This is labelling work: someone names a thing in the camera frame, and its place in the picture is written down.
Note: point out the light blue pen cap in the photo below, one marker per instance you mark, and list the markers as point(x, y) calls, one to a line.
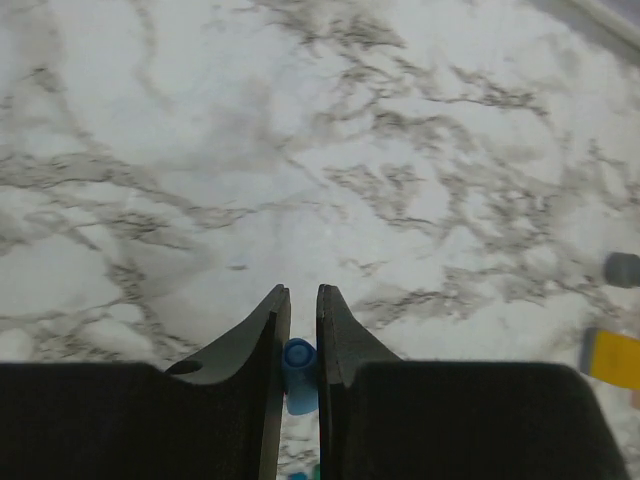
point(299, 372)

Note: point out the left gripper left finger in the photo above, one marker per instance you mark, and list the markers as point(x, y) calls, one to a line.
point(214, 415)

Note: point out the yellow grey square stamp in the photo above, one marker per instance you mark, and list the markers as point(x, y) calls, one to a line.
point(610, 357)

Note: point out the blue grey round stamp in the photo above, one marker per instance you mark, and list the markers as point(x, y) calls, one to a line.
point(622, 270)

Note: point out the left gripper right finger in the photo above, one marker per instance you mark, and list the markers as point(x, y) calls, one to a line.
point(383, 417)

